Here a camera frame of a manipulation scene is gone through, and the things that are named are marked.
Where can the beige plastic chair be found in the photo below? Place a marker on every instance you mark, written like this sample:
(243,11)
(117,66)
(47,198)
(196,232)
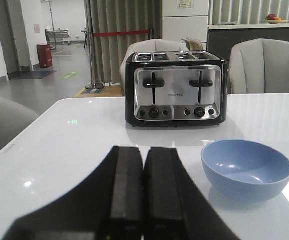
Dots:
(193,44)

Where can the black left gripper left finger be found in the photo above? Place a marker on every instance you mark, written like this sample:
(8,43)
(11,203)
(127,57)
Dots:
(107,205)

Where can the red trash bin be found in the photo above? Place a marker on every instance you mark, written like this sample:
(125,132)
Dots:
(44,55)

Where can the beige armchair right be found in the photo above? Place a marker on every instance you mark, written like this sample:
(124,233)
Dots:
(259,66)

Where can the beige armchair behind toaster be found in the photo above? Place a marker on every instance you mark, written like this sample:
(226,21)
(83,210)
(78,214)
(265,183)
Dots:
(152,45)

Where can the blue bowl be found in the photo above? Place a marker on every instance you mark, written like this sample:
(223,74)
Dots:
(245,170)

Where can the white refrigerator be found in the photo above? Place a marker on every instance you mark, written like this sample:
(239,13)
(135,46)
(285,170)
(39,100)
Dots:
(183,19)

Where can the fruit plate on counter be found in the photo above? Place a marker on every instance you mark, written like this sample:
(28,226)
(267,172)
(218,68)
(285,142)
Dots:
(274,19)

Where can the metal cart in hallway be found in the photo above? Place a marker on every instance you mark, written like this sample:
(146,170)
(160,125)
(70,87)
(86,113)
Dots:
(52,35)

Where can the red belt stanchion barrier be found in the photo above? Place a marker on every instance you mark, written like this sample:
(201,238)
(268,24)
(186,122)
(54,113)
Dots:
(94,84)

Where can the dark kitchen counter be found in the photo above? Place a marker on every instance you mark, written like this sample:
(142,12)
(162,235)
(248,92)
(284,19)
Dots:
(222,38)

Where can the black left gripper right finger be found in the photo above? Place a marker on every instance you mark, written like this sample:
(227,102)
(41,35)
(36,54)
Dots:
(174,207)

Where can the black and silver toaster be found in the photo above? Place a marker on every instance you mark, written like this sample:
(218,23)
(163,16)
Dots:
(175,89)

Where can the grey armchair left edge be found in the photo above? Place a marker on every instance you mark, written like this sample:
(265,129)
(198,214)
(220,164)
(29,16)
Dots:
(14,118)

